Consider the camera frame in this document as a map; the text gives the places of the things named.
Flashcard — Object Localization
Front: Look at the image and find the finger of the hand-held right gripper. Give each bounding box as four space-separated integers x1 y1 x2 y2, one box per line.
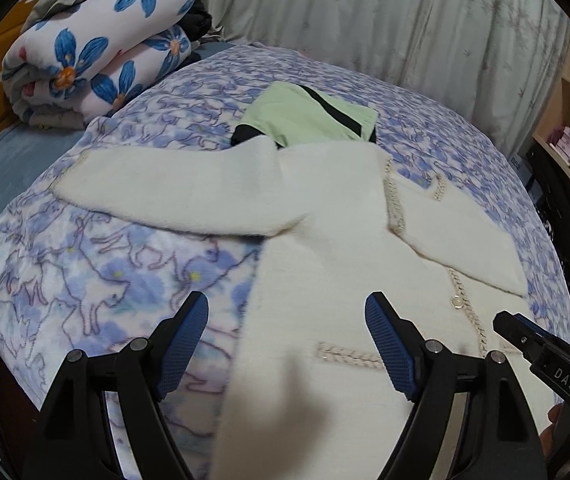
493 310 548 362

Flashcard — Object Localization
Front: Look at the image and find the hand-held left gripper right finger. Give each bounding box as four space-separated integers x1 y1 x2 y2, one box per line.
364 291 548 480

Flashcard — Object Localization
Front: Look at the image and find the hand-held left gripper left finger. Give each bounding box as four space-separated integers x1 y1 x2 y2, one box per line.
25 291 211 480

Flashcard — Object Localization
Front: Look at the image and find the person's right hand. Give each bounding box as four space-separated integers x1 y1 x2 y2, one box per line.
539 402 566 459

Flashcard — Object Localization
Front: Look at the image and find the green and black garment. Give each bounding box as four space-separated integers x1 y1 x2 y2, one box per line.
230 81 380 150

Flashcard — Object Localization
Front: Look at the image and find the grey-blue bed sheet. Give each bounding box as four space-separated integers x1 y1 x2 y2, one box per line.
0 40 238 261

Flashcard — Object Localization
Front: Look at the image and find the folded blue flower quilt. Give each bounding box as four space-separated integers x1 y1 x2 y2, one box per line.
1 0 202 128

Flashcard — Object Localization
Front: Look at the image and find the pale patterned curtain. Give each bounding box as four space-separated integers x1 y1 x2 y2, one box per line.
192 0 570 158

